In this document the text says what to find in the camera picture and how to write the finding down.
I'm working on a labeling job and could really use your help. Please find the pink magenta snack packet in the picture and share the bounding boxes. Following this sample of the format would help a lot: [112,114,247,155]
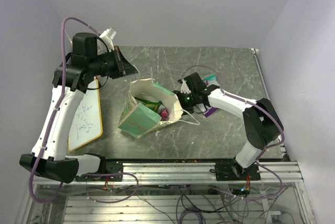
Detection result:
[158,105,170,121]

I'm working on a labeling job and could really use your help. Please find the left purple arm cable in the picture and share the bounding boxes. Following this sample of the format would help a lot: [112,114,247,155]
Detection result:
[28,16,102,204]

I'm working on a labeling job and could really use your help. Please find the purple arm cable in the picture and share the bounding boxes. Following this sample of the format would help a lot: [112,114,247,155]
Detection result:
[179,65,285,162]
[28,16,102,204]

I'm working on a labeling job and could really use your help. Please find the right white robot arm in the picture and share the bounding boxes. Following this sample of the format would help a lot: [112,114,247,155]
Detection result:
[173,72,284,180]

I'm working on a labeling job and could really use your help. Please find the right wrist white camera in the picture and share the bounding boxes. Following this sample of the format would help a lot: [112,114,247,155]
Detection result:
[180,80,191,94]

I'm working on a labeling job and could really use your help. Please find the small whiteboard orange frame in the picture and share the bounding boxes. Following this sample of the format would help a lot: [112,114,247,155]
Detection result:
[68,78,103,151]

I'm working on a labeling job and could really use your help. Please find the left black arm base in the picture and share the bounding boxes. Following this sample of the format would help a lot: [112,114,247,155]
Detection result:
[75,160,124,182]

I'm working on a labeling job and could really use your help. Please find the loose floor cables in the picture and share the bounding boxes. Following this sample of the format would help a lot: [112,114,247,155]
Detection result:
[86,179,288,224]

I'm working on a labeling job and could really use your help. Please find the purple snack packet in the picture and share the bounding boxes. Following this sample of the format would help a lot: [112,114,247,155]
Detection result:
[194,104,217,118]

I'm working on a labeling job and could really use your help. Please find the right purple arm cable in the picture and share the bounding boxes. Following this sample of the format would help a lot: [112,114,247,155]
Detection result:
[179,65,285,162]

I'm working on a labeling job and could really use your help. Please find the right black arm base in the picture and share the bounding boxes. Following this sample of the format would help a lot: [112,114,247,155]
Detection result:
[209,159,261,181]

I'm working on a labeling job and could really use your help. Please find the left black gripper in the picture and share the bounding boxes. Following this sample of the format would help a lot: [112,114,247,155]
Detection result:
[89,45,139,79]

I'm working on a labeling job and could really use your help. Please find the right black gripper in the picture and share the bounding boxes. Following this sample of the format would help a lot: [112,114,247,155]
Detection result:
[168,91,197,117]

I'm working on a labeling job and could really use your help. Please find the wrist white camera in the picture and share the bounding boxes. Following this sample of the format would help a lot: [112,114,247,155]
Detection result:
[99,27,117,51]
[180,80,191,94]

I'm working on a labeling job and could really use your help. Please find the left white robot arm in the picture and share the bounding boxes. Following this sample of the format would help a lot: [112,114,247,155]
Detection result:
[19,29,138,183]

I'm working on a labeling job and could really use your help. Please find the teal snack packet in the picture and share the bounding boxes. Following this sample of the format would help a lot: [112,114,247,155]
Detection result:
[203,75,219,86]

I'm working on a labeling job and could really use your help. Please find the green white paper bag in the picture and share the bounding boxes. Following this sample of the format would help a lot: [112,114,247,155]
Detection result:
[118,79,189,138]

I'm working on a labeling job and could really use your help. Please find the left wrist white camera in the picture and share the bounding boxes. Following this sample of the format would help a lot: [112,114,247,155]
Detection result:
[99,27,117,51]

